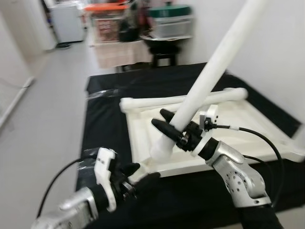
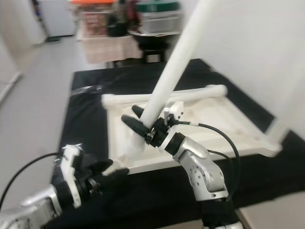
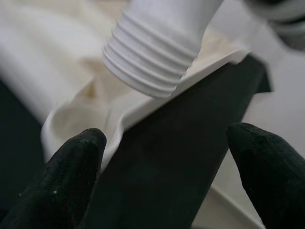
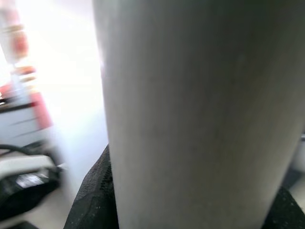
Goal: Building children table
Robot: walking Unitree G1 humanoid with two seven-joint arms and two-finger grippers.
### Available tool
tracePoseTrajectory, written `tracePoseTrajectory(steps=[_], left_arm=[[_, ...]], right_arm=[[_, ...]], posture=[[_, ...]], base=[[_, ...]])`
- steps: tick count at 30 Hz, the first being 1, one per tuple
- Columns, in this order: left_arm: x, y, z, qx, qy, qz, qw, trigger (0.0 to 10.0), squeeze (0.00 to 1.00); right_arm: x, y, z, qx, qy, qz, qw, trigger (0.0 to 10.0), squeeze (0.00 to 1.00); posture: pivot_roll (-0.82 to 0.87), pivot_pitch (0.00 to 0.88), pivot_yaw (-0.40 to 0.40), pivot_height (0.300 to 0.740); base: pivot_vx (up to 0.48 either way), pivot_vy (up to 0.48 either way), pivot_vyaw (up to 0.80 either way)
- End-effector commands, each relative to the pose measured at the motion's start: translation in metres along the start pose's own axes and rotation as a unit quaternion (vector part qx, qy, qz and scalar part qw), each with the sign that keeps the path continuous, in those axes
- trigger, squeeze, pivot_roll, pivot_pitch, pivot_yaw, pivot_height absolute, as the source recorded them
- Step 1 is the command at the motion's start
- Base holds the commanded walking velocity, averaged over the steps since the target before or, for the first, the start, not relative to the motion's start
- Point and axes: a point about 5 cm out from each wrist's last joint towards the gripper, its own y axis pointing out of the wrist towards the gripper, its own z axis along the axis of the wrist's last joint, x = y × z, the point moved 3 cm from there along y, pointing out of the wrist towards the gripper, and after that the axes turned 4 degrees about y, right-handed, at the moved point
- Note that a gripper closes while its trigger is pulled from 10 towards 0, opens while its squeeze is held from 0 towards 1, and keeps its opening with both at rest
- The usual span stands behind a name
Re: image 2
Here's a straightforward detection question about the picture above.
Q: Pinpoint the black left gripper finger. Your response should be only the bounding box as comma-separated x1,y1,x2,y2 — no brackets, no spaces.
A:
99,168,130,191
86,160,113,173

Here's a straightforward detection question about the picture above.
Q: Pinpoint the clear plastic bag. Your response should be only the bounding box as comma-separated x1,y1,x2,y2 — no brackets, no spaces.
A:
74,85,103,94

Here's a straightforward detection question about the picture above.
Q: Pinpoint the beige cloth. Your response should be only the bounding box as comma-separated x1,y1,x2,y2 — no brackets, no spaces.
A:
79,36,141,62

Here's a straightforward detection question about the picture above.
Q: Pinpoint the black wok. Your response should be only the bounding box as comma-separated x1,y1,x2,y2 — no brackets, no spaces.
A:
130,30,172,51

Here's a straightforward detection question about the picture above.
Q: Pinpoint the white plastic table top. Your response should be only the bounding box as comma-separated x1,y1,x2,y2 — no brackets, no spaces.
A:
101,85,286,175

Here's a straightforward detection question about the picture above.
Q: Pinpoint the clear plastic food container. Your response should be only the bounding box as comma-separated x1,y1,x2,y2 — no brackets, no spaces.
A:
138,12,183,34

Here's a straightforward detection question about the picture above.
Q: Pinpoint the orange-lidded storage box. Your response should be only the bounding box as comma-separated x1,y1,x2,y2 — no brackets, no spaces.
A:
71,0,115,38

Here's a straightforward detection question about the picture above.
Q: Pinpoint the dark green lid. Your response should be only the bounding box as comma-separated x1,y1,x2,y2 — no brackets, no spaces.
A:
136,1,182,14

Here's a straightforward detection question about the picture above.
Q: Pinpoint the white appliance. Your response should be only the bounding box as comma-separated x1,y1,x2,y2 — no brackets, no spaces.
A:
36,0,77,39

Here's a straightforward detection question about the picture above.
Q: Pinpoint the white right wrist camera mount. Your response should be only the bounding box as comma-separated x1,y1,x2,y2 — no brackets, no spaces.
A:
160,100,185,152

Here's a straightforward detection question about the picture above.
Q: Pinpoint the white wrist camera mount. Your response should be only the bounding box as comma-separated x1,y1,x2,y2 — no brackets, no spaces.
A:
62,145,82,208
160,100,185,152

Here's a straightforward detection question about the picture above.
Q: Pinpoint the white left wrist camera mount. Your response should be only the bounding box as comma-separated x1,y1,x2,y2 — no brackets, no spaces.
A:
62,145,82,208

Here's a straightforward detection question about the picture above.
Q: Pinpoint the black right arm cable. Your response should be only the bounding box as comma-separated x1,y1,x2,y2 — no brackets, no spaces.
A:
182,119,242,201

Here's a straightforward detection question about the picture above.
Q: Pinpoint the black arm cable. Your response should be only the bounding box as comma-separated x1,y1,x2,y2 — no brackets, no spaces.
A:
0,152,65,203
182,119,242,201

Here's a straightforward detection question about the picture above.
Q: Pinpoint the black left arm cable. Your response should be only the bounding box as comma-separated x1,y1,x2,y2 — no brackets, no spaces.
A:
0,152,65,203

